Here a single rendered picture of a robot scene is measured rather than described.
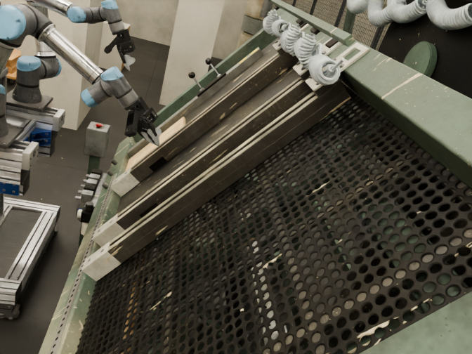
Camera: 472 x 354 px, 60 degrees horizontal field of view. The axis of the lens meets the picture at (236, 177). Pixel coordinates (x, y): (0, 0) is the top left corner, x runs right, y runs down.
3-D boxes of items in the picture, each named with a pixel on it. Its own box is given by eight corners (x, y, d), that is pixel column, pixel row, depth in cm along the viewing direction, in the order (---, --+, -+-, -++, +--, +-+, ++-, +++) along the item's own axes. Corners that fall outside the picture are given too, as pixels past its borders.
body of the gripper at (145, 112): (160, 118, 175) (143, 94, 170) (149, 129, 169) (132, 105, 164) (147, 122, 179) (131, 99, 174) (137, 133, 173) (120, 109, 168)
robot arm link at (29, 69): (10, 79, 226) (11, 55, 220) (29, 76, 238) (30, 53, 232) (28, 86, 223) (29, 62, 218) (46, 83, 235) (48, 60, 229)
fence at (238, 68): (133, 154, 243) (128, 149, 242) (262, 53, 223) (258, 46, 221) (132, 158, 239) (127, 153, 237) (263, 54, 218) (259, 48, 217)
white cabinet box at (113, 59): (90, 57, 716) (95, 15, 685) (124, 65, 728) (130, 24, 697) (84, 63, 677) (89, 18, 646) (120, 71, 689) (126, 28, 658)
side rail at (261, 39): (144, 145, 268) (132, 133, 263) (282, 36, 244) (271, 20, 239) (143, 148, 263) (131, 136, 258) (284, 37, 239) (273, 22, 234)
